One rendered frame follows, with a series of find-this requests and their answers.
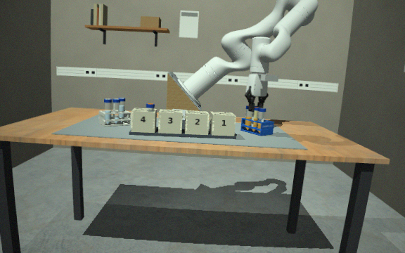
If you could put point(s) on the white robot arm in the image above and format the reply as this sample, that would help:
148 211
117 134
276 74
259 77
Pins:
263 50

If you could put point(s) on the grey bench mat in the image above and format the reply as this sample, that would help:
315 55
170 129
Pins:
91 127

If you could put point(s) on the blue tube rack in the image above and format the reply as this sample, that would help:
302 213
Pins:
267 127

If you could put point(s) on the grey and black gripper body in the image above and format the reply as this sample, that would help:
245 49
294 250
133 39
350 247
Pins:
258 88

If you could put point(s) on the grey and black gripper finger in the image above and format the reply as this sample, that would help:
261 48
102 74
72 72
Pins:
261 101
248 95

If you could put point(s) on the beige bucket adapter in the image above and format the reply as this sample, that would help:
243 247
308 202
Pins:
143 121
170 122
222 123
196 122

